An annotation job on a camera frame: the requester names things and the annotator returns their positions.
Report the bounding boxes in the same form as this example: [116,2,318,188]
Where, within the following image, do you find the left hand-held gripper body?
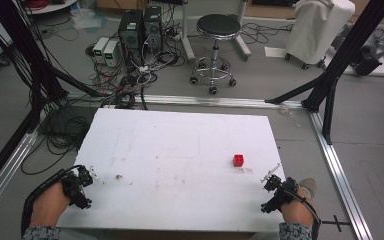
[60,166,84,207]

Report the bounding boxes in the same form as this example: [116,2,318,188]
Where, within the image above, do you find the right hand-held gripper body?
[277,176,299,207]

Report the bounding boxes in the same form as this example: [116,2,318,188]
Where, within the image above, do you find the person's right hand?
[280,188,316,229]

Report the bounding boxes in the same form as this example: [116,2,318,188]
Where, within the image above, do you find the person's left hand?
[29,180,73,229]

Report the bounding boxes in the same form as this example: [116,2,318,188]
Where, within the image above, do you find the person's grey shoe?
[298,177,318,198]

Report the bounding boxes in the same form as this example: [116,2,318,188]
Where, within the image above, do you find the red toy block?
[232,153,245,168]

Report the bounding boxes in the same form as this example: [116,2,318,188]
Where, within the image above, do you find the black floor mat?
[40,105,100,137]

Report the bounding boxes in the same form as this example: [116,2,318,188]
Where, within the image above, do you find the white power supply box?
[102,40,120,68]
[92,36,111,64]

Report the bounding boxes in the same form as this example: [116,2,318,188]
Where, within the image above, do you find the black computer tower green label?
[117,9,145,67]

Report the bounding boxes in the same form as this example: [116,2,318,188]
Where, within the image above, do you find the black device on white board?
[352,35,384,77]

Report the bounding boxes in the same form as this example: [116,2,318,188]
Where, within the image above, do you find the clear plastic bag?
[70,7,109,32]

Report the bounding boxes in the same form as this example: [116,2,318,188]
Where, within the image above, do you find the white cloth covered cart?
[284,0,357,70]

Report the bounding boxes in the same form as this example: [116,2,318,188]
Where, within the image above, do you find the white table stand legs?
[179,0,253,63]

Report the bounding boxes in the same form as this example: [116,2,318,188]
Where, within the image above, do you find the black round stool on wheels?
[189,13,243,96]

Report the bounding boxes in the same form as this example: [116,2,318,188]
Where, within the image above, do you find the round white table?
[25,0,80,16]

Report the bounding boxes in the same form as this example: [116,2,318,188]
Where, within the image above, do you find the aluminium floor rail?
[65,92,305,110]
[0,129,40,225]
[307,109,375,240]

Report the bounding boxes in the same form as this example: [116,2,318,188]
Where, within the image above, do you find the black frame beam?
[0,109,37,198]

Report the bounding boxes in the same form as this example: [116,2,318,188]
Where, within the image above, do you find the black diagonal frame brace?
[264,74,325,105]
[321,77,340,146]

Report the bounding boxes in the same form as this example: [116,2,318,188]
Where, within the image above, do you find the tangle of floor cables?
[19,6,194,176]

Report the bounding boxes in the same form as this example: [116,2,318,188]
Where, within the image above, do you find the black frame post with cables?
[0,0,68,102]

